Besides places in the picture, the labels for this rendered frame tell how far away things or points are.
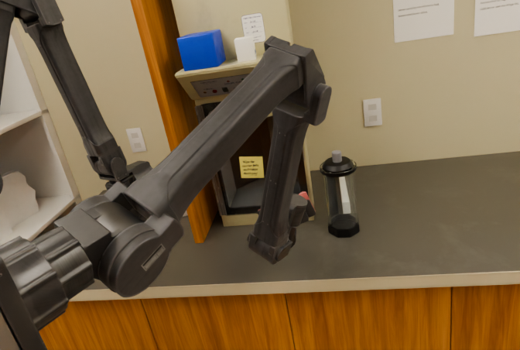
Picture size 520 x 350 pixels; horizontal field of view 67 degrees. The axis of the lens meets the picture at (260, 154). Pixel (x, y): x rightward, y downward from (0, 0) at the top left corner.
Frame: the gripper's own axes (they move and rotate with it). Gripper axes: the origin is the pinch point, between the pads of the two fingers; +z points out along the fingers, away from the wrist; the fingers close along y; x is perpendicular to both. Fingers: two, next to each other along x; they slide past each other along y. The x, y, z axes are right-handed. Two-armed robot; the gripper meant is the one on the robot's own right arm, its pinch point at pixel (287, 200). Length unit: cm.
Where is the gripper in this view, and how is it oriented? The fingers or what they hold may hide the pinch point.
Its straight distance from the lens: 110.7
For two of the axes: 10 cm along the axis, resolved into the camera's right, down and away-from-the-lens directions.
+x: 4.4, 8.6, 2.7
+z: 1.1, -3.5, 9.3
